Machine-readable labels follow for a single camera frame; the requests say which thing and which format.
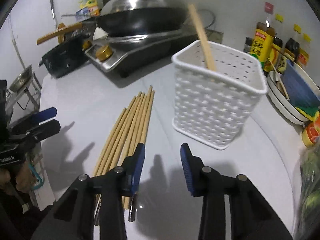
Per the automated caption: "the yellow green sponge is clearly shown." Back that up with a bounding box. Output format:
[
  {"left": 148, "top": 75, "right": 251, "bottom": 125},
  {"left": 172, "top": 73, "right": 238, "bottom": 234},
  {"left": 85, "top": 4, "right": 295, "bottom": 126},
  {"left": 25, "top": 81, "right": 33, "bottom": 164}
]
[{"left": 295, "top": 106, "right": 319, "bottom": 122}]

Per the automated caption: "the yellow cap yellow label bottle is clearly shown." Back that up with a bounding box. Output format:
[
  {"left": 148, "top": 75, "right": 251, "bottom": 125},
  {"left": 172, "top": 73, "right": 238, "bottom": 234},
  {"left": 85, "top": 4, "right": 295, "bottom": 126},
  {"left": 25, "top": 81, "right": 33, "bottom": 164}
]
[{"left": 296, "top": 33, "right": 311, "bottom": 68}]

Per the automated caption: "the wooden wok handle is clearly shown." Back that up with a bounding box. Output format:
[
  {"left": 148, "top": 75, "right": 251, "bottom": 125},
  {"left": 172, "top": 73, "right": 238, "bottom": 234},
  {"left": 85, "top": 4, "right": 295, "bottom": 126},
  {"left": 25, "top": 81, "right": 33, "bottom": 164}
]
[{"left": 36, "top": 22, "right": 82, "bottom": 45}]

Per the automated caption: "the steel gas stove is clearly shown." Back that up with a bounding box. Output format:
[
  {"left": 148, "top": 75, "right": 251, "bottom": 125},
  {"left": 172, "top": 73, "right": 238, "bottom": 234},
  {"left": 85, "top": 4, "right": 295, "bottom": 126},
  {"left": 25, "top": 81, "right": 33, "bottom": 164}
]
[{"left": 85, "top": 27, "right": 197, "bottom": 77}]

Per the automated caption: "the white perforated plastic basket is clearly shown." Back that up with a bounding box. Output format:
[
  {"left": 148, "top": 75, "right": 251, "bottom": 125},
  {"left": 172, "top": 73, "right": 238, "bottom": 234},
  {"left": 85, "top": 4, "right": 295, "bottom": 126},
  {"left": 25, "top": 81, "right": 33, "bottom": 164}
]
[{"left": 171, "top": 41, "right": 268, "bottom": 150}]

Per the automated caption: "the brass stove knob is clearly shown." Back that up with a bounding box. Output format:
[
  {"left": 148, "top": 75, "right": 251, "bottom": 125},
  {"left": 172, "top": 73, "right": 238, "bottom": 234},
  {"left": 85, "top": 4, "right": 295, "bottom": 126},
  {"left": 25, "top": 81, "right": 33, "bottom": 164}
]
[{"left": 95, "top": 44, "right": 113, "bottom": 62}]

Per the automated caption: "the red cap cooking wine bottle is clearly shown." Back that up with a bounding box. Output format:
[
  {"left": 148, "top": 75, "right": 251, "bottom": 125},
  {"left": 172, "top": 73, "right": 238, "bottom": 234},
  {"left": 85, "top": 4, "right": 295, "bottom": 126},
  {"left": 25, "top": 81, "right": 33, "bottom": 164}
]
[{"left": 250, "top": 2, "right": 275, "bottom": 67}]

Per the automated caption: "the yellow oil jug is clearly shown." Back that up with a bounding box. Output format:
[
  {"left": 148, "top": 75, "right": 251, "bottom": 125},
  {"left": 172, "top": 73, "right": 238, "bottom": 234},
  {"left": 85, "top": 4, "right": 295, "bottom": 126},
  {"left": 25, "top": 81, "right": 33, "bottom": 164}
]
[{"left": 80, "top": 0, "right": 100, "bottom": 16}]

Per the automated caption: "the steel wok lid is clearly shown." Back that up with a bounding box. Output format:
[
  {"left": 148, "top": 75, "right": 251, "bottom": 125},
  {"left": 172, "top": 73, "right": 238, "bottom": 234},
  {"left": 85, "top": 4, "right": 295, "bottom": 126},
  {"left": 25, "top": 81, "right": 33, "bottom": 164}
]
[{"left": 101, "top": 0, "right": 187, "bottom": 15}]

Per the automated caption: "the white plate stack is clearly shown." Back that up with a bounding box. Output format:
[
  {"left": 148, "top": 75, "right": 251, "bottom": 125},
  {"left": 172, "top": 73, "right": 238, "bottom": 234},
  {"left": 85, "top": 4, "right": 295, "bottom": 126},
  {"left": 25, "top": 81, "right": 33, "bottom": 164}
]
[{"left": 267, "top": 71, "right": 310, "bottom": 125}]

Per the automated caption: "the blue ceramic bowl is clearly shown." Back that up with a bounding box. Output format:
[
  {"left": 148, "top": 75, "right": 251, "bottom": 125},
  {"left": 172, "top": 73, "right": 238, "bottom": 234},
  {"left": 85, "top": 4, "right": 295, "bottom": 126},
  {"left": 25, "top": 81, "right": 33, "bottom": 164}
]
[{"left": 281, "top": 59, "right": 319, "bottom": 108}]

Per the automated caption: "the clear plastic bag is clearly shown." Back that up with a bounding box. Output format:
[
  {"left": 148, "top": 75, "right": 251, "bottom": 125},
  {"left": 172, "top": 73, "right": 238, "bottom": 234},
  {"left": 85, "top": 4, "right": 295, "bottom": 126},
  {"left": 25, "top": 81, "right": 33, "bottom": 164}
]
[{"left": 295, "top": 144, "right": 319, "bottom": 239}]

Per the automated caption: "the small dark spice jar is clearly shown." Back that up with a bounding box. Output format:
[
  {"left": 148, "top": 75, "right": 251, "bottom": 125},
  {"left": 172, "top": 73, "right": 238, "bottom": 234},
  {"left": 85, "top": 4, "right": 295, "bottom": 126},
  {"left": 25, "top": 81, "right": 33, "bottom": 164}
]
[{"left": 243, "top": 37, "right": 253, "bottom": 54}]

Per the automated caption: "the yellow cap soy sauce bottle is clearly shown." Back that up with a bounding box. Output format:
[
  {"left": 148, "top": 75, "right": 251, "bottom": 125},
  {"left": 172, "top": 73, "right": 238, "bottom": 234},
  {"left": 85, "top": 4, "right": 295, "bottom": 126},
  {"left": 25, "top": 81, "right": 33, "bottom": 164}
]
[{"left": 263, "top": 13, "right": 284, "bottom": 74}]

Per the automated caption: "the wooden chopstick pile front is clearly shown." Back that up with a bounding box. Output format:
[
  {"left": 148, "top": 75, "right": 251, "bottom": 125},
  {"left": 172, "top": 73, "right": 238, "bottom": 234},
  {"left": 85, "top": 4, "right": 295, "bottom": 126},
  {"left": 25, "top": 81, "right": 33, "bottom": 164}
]
[{"left": 93, "top": 108, "right": 126, "bottom": 226}]

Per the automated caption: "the wooden rice paddle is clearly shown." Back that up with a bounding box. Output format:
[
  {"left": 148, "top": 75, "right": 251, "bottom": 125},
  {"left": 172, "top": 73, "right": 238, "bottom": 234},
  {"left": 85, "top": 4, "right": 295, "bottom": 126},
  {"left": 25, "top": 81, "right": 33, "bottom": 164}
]
[{"left": 268, "top": 57, "right": 290, "bottom": 101}]

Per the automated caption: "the steel bowl on rack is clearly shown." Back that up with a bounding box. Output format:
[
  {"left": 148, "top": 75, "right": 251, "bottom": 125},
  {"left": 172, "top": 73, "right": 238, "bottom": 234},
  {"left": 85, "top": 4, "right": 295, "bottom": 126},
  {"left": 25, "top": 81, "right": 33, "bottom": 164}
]
[{"left": 9, "top": 65, "right": 33, "bottom": 93}]

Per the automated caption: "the orange yellow detergent bottle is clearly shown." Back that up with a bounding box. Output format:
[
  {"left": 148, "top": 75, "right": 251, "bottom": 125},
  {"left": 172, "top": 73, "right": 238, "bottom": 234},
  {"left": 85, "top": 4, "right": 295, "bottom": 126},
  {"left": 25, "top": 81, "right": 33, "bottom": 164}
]
[{"left": 302, "top": 117, "right": 320, "bottom": 148}]

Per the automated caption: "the black wok pan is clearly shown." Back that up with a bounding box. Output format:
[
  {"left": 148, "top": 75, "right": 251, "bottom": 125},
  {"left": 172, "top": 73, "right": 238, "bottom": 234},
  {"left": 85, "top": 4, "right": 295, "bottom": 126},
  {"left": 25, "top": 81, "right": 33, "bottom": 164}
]
[{"left": 96, "top": 8, "right": 187, "bottom": 37}]

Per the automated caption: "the wooden chopstick dark banded end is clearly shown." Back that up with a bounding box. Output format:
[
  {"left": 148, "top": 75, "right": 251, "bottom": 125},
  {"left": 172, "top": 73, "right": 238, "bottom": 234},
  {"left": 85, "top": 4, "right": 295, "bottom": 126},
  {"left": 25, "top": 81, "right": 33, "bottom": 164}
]
[{"left": 128, "top": 90, "right": 155, "bottom": 222}]

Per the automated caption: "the yellow cap dark vinegar bottle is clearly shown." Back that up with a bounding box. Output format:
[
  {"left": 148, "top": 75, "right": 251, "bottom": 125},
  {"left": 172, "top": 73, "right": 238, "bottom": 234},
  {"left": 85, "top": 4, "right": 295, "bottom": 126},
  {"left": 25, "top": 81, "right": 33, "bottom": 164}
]
[{"left": 284, "top": 24, "right": 302, "bottom": 62}]

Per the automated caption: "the person's left hand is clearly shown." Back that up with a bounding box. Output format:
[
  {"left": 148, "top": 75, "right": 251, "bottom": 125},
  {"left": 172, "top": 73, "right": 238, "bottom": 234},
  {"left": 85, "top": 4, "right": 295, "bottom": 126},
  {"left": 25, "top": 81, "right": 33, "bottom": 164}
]
[{"left": 1, "top": 160, "right": 36, "bottom": 195}]

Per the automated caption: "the wooden chopstick apart from pile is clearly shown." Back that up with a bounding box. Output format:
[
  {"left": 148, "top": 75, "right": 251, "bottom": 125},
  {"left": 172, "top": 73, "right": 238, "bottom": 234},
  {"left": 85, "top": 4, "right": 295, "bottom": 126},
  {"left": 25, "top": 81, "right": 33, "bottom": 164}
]
[{"left": 200, "top": 30, "right": 216, "bottom": 72}]

